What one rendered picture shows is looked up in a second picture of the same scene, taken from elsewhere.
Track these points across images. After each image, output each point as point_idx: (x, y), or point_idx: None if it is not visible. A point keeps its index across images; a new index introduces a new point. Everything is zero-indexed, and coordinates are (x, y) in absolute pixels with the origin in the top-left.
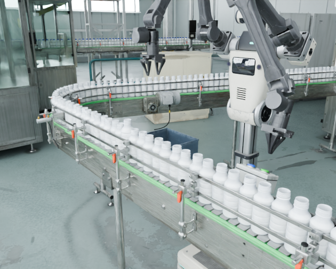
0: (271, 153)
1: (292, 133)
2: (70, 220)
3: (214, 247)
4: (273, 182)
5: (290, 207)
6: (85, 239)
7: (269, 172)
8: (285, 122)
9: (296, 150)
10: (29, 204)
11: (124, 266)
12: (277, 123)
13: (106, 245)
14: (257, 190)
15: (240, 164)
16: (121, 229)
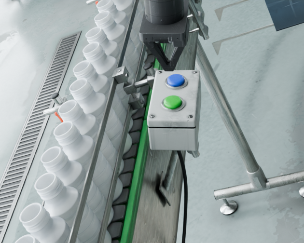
0: (167, 70)
1: (172, 37)
2: (280, 40)
3: None
4: (180, 131)
5: (54, 212)
6: (279, 82)
7: (181, 106)
8: (156, 10)
9: None
10: (243, 2)
11: (245, 156)
12: (145, 10)
13: None
14: (77, 155)
15: (158, 73)
16: (218, 101)
